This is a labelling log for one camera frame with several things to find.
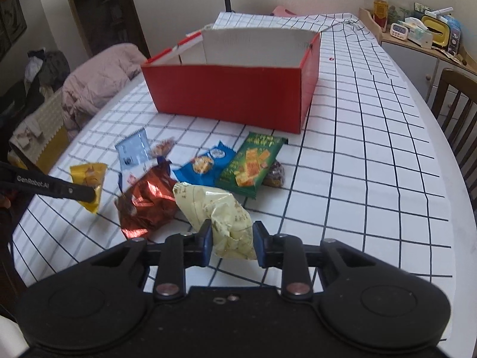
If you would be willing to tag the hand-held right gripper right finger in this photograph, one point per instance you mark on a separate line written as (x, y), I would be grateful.
(258, 248)

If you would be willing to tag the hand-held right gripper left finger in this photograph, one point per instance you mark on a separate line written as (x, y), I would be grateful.
(207, 244)

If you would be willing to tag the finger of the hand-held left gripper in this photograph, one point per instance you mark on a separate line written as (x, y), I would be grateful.
(76, 192)

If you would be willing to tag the yellow snack packet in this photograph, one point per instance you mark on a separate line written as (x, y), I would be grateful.
(89, 173)

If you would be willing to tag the pale green snack bag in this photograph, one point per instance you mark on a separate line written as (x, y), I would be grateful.
(220, 209)

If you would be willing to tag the red foil snack bag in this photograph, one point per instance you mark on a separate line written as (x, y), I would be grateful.
(147, 205)

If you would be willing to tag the blue cookie packet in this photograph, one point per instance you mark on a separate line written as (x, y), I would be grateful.
(201, 166)

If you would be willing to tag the green cracker packet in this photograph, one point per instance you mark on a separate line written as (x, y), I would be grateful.
(251, 164)

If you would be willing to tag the orange snack packet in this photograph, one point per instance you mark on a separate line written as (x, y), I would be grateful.
(163, 147)

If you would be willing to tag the red cardboard box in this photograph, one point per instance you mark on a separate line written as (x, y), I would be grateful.
(227, 93)

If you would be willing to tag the cream quilted cover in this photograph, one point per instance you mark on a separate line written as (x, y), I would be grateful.
(35, 123)

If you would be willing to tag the light blue snack packet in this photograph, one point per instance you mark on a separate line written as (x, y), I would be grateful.
(131, 149)

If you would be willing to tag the dark purple snack packet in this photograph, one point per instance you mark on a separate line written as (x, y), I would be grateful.
(275, 175)

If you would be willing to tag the dark clothes pile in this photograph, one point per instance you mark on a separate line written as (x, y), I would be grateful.
(48, 69)

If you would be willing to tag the pink down jacket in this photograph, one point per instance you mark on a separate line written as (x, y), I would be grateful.
(97, 78)

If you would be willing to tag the white checked tablecloth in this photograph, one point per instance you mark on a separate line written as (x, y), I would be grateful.
(354, 156)

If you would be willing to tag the dark wooden bookshelf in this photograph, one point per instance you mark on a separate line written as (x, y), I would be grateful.
(108, 11)

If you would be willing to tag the pink box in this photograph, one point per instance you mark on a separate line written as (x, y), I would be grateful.
(283, 11)

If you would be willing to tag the wooden side cabinet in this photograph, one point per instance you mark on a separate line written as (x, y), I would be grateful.
(413, 63)

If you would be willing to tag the wooden chair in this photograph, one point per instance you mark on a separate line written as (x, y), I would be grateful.
(456, 108)

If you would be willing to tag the white digital timer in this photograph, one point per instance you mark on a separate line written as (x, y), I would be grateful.
(397, 29)

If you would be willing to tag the orange drink bottle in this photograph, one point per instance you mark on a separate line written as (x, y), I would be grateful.
(380, 9)

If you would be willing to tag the green tissue pack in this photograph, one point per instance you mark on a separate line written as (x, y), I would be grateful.
(417, 31)

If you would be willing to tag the yellow tissue box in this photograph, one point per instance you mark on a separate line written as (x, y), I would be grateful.
(438, 30)

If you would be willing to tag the blue patterned packet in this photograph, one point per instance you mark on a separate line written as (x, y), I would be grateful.
(455, 35)

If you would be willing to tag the landscape picture card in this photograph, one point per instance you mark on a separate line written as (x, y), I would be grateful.
(421, 7)

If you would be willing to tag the white tube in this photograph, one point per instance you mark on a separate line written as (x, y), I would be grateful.
(441, 11)

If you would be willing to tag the framed wall picture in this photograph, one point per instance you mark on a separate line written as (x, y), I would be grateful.
(11, 18)

